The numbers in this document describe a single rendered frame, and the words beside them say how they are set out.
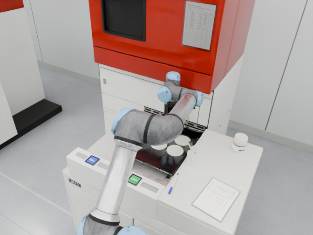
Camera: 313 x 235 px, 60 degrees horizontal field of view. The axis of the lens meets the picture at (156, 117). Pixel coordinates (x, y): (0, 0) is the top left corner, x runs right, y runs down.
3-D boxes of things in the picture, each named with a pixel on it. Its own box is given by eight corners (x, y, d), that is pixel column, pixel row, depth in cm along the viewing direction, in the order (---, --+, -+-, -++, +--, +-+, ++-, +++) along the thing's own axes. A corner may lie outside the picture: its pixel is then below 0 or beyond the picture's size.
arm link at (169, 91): (178, 93, 129) (184, 83, 138) (156, 87, 132) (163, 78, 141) (176, 107, 134) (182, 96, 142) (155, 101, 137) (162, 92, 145)
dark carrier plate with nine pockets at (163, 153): (148, 121, 183) (148, 121, 183) (196, 139, 170) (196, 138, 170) (119, 151, 158) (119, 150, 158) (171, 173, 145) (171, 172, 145)
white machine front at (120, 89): (105, 108, 209) (100, 59, 186) (204, 144, 178) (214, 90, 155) (102, 110, 207) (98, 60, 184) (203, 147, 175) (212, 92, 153)
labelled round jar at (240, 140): (233, 144, 156) (236, 131, 151) (245, 148, 153) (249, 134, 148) (229, 151, 151) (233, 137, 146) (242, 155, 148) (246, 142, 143)
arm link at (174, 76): (163, 75, 140) (168, 69, 146) (162, 94, 146) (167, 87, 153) (178, 78, 137) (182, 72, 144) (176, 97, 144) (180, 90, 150)
